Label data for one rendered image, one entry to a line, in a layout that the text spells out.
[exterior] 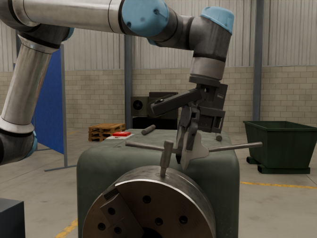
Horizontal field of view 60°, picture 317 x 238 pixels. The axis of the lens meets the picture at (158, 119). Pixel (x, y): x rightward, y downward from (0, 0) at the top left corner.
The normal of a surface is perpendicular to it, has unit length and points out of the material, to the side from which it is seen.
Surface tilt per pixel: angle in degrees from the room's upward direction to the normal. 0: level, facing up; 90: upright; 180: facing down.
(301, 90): 90
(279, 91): 90
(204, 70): 89
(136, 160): 48
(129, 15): 90
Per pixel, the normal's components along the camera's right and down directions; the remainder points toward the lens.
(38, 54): 0.52, 0.42
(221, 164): -0.14, -0.60
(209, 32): -0.36, 0.05
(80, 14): -0.41, 0.52
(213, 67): 0.14, 0.15
